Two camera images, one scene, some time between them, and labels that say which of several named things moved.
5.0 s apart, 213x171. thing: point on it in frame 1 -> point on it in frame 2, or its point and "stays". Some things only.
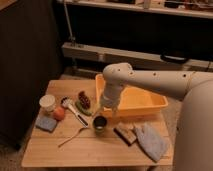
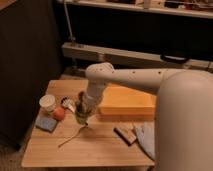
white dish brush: x=65 y=102 stays
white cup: x=47 y=102 stays
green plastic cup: x=100 y=131 -> x=82 y=112
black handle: x=173 y=58 stays
